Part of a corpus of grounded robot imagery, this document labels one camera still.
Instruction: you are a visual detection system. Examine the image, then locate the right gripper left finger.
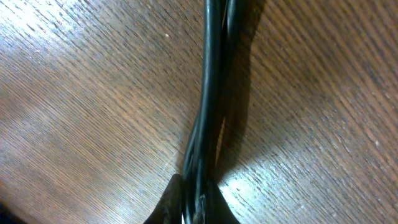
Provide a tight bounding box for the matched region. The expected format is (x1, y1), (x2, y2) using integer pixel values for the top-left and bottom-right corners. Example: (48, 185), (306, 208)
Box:
(144, 174), (183, 224)

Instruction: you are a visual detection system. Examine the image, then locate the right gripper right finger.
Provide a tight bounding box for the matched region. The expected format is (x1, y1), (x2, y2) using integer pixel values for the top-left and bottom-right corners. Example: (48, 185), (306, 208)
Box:
(205, 179), (239, 224)

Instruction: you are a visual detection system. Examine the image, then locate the black cable gold plug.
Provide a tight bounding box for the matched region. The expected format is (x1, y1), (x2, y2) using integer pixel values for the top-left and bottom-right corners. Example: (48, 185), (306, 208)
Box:
(182, 0), (244, 223)

